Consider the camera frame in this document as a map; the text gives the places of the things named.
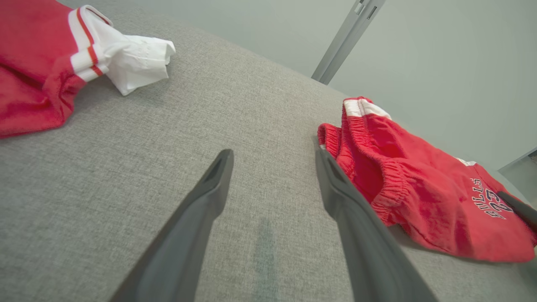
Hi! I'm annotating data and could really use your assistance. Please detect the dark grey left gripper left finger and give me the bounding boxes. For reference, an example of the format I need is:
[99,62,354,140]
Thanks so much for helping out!
[110,149,235,302]

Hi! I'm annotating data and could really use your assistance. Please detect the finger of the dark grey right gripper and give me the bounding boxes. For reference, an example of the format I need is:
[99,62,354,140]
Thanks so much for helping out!
[497,191,537,230]

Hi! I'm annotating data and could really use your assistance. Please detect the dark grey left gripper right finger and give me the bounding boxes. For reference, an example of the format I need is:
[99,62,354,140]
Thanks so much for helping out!
[315,148,439,302]

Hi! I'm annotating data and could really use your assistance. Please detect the red Bulls shorts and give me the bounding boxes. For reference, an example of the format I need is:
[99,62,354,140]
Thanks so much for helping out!
[318,96,537,263]

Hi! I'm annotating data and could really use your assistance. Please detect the red jersey with white sleeves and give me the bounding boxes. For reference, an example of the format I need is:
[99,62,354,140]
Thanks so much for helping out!
[0,0,177,139]

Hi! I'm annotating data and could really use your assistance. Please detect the grey cabinet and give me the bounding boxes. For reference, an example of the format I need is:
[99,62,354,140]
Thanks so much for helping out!
[498,148,537,206]

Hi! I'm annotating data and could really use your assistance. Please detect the grey fabric sofa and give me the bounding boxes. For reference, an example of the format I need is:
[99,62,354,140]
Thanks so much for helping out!
[0,0,537,302]

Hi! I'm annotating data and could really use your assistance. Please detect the grey partition post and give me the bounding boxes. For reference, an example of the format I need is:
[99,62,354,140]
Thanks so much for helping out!
[311,0,386,84]

